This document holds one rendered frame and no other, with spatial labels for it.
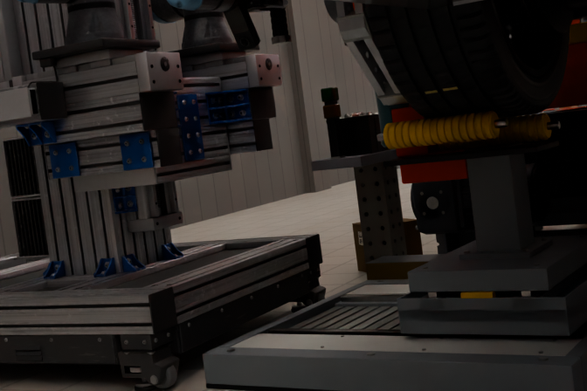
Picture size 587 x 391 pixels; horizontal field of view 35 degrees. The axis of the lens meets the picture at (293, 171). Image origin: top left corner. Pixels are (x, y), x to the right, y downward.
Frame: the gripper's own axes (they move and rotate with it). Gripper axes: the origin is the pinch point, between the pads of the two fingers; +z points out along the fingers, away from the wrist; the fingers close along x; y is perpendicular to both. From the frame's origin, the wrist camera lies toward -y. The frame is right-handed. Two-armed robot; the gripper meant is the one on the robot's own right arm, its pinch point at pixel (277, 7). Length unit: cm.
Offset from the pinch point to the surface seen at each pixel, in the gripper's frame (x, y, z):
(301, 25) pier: 287, 56, 487
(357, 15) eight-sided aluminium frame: -25.3, -6.5, -10.1
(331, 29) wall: 302, 57, 562
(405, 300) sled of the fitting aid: -25, -67, -3
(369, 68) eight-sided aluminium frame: -22.3, -16.9, -2.1
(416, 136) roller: -29.1, -32.5, 2.4
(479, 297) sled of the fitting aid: -41, -66, -3
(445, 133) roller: -35.7, -32.7, 2.7
